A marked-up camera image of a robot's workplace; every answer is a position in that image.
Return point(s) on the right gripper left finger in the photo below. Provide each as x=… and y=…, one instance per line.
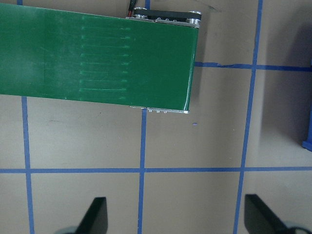
x=95, y=220

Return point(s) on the blue plastic bin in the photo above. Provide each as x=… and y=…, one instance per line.
x=307, y=144

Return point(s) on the green conveyor belt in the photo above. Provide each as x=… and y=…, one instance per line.
x=145, y=61

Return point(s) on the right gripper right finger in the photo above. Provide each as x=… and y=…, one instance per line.
x=260, y=219

